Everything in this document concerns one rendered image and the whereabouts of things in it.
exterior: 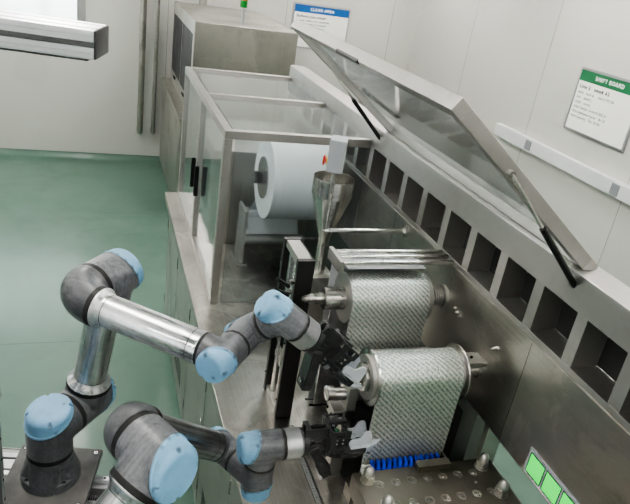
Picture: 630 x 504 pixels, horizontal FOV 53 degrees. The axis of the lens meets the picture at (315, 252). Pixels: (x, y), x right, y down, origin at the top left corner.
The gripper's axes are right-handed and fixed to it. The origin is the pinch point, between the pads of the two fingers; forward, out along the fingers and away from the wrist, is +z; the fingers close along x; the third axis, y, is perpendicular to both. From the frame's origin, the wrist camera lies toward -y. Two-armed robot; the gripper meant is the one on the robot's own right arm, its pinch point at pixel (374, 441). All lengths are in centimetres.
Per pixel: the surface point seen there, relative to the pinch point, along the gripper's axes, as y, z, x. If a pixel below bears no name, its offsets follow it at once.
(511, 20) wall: 87, 263, 380
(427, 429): 2.3, 14.7, -0.2
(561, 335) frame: 37, 38, -10
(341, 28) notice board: 48, 177, 555
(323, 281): 6, 9, 74
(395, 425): 4.8, 4.9, -0.2
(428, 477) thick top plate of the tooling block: -6.4, 13.3, -8.1
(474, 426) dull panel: 0.1, 30.7, 1.5
